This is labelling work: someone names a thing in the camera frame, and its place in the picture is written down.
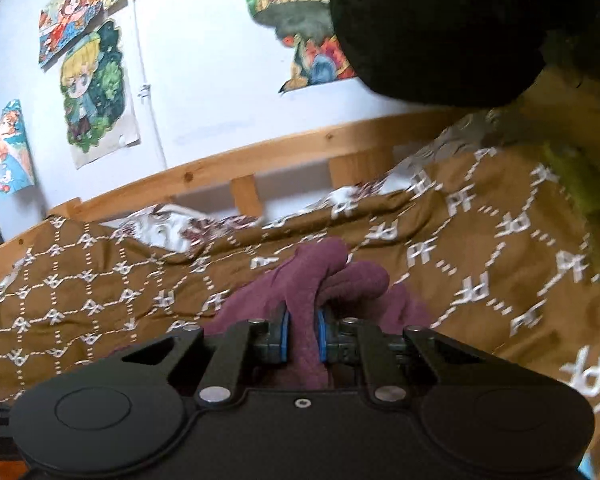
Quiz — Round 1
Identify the red-haired figure wall poster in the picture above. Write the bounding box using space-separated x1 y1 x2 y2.
37 0 107 69

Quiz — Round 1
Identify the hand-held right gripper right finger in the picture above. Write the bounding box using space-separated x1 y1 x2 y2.
314 307 487 407

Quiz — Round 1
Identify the blond figure wall poster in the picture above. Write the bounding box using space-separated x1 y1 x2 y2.
59 18 142 171

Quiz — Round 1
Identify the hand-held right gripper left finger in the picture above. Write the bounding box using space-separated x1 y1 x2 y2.
121 307 294 407

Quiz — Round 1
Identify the black jacket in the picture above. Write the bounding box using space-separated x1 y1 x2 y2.
328 0 600 109

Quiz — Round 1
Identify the orange-haired figure wall poster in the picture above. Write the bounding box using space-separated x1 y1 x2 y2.
0 99 37 194

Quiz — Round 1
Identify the brown printed blanket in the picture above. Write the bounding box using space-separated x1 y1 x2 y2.
0 147 600 480

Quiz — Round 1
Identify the white wall pipe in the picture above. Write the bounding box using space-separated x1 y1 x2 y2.
127 0 169 171

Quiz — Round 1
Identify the maroon sweater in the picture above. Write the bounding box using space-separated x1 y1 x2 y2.
202 238 437 391

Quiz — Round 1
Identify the orange object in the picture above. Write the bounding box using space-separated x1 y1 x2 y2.
0 451 27 480

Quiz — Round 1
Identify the wooden bed frame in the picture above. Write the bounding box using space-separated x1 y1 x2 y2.
0 110 481 302

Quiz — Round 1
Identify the colourful landscape wall poster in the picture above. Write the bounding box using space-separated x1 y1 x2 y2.
238 0 359 94

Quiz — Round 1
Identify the green cloth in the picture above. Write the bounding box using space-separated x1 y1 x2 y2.
541 141 600 272

